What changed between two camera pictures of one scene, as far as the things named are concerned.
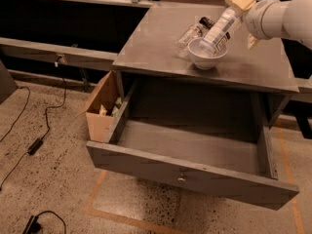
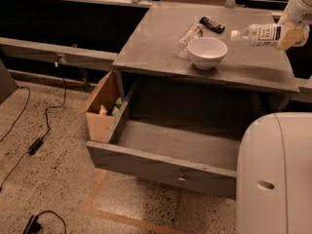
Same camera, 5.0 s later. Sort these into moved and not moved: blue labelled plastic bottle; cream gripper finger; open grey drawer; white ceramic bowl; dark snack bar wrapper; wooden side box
Moved: cream gripper finger; blue labelled plastic bottle
Not moved: dark snack bar wrapper; wooden side box; open grey drawer; white ceramic bowl
